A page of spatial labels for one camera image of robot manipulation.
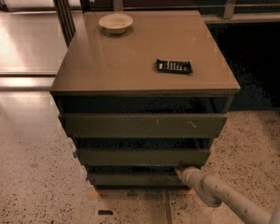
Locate brown drawer cabinet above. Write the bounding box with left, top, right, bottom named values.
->
left=50, top=11, right=240, bottom=175

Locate metal railing frame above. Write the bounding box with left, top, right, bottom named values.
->
left=52, top=0, right=280, bottom=42

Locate middle drawer front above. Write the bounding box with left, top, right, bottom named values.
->
left=76, top=148, right=210, bottom=166

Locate top drawer front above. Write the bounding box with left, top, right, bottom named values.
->
left=59, top=113, right=227, bottom=138

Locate drawer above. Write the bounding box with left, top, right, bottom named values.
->
left=87, top=173, right=185, bottom=187
left=59, top=113, right=227, bottom=138
left=76, top=148, right=210, bottom=166

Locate white paper bowl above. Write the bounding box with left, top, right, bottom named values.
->
left=99, top=13, right=133, bottom=35

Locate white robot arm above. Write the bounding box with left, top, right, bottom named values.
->
left=175, top=167, right=280, bottom=224

